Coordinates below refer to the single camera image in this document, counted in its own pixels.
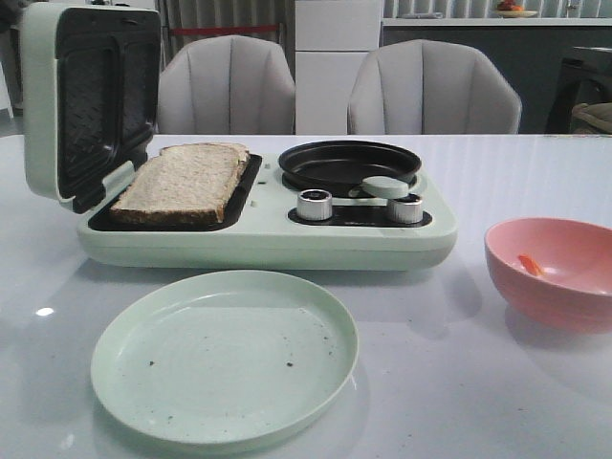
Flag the silver control knob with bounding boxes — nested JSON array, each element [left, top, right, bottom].
[[386, 193, 424, 225], [295, 189, 333, 222]]

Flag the green breakfast maker lid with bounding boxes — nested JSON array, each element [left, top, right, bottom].
[[20, 2, 161, 213]]

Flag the left grey armchair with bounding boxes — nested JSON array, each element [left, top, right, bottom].
[[157, 35, 295, 135]]

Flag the white kitchen counter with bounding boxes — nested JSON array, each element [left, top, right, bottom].
[[382, 17, 611, 29]]

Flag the grey armchair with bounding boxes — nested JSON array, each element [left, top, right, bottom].
[[157, 35, 295, 135], [347, 39, 522, 135]]

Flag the right silver control knob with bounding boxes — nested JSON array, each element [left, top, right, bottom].
[[386, 193, 424, 225]]

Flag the fruit plate on counter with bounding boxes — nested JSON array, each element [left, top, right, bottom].
[[493, 0, 538, 18]]

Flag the orange toy shrimp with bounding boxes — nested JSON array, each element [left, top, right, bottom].
[[517, 253, 543, 276]]

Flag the green breakfast maker base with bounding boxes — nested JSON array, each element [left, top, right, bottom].
[[77, 152, 457, 271]]

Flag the pink plastic bowl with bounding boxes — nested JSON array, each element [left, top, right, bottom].
[[485, 217, 611, 334]]

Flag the white refrigerator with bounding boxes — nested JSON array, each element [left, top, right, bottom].
[[295, 1, 383, 135]]

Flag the black round frying pan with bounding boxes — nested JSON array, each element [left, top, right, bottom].
[[278, 140, 422, 198]]

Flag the left silver control knob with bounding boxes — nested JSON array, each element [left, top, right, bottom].
[[295, 189, 333, 222]]

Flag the dark appliance at right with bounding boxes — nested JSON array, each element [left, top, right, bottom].
[[545, 47, 611, 134]]

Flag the right grey armchair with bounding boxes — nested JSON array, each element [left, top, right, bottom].
[[347, 39, 522, 135]]

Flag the light green round plate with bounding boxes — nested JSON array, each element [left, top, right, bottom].
[[90, 271, 359, 453]]

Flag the bread slice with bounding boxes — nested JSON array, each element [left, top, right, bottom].
[[158, 142, 251, 175], [109, 155, 248, 226]]

